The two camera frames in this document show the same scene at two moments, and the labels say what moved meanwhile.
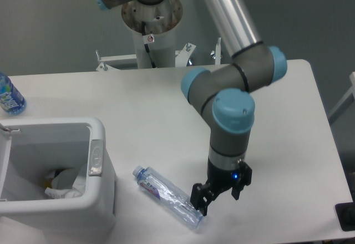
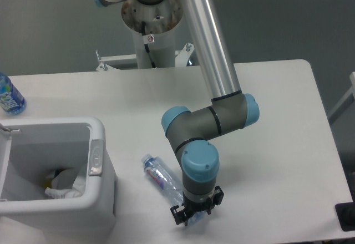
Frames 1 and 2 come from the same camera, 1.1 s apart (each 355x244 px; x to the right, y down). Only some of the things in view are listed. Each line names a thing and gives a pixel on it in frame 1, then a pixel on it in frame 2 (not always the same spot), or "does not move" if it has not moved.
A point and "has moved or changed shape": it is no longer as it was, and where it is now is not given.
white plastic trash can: (30, 149) does not move
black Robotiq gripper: (221, 179) to (179, 212)
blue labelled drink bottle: (11, 100) does not move
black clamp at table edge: (345, 214) does not move
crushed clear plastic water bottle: (168, 196) has moved or changed shape
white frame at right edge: (344, 103) does not move
